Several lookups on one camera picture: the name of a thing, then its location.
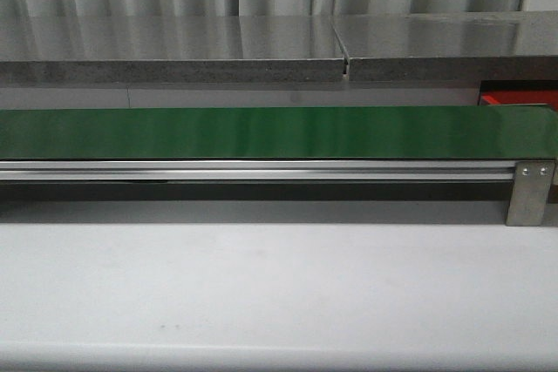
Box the grey stone counter slab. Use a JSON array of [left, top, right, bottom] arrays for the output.
[[1, 16, 345, 85]]

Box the green conveyor belt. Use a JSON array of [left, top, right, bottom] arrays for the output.
[[1, 105, 557, 160]]

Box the steel conveyor support bracket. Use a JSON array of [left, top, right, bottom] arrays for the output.
[[506, 160, 556, 227]]

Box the red plastic tray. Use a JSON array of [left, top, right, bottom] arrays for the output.
[[480, 90, 558, 111]]

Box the right grey stone slab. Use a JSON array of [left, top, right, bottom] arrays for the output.
[[333, 11, 557, 82]]

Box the aluminium conveyor frame rail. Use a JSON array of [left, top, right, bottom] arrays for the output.
[[1, 159, 516, 181]]

